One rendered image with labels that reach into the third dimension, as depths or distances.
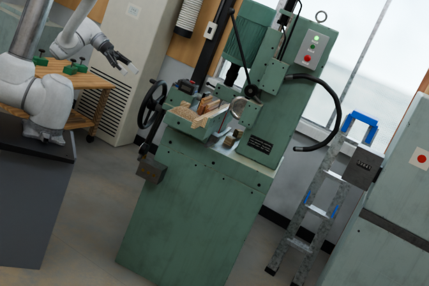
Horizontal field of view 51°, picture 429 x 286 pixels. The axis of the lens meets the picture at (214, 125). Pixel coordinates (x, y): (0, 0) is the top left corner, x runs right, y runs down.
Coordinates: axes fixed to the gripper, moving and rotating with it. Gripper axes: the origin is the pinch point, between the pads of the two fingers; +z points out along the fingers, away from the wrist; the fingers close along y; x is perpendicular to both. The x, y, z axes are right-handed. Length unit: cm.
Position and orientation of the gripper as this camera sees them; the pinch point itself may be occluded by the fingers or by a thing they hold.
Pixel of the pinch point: (130, 72)
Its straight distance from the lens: 245.6
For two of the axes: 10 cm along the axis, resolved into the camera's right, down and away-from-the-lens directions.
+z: 7.1, 7.0, -0.7
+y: 2.6, -1.6, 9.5
